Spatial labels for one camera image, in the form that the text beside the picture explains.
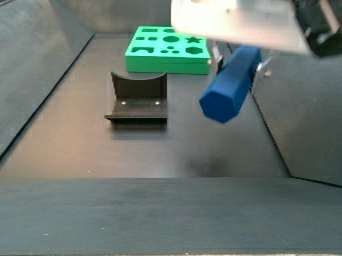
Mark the green shape sorter block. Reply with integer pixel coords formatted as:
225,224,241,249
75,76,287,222
124,26,211,75

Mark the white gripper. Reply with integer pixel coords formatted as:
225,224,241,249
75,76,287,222
170,0,342,94

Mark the blue hexagonal prism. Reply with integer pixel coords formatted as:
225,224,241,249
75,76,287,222
199,46,262,123

